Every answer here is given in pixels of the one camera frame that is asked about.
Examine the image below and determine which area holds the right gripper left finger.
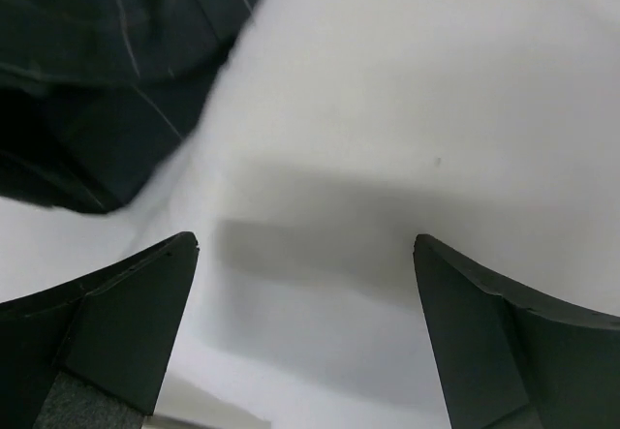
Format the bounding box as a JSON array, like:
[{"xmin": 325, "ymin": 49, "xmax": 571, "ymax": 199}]
[{"xmin": 1, "ymin": 231, "xmax": 200, "ymax": 428}]

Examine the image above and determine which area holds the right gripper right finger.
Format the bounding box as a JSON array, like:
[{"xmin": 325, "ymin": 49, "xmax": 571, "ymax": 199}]
[{"xmin": 413, "ymin": 234, "xmax": 619, "ymax": 429}]

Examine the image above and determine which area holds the dark grey checked pillowcase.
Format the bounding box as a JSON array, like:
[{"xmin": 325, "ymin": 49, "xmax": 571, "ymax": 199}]
[{"xmin": 1, "ymin": 0, "xmax": 260, "ymax": 214}]

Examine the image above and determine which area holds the white pillow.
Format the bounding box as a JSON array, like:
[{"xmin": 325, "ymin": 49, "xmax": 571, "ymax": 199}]
[{"xmin": 1, "ymin": 0, "xmax": 619, "ymax": 428}]

